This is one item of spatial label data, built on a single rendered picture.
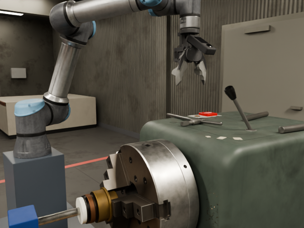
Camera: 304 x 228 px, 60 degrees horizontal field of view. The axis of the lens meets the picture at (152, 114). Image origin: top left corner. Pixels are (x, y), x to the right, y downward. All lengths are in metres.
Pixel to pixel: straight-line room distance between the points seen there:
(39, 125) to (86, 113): 6.02
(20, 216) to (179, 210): 0.38
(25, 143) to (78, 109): 5.91
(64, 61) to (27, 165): 0.46
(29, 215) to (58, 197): 0.54
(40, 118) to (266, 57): 3.19
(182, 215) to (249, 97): 3.34
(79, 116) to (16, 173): 6.00
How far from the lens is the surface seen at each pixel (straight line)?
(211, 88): 4.40
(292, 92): 3.71
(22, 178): 1.18
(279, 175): 0.88
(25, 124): 1.19
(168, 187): 0.69
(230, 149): 0.72
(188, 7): 1.02
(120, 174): 0.81
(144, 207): 0.69
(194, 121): 0.97
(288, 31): 3.78
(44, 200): 1.24
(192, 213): 0.75
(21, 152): 1.21
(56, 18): 1.09
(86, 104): 7.16
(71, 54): 1.22
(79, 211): 0.76
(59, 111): 1.28
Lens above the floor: 1.44
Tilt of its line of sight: 9 degrees down
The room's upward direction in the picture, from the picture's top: straight up
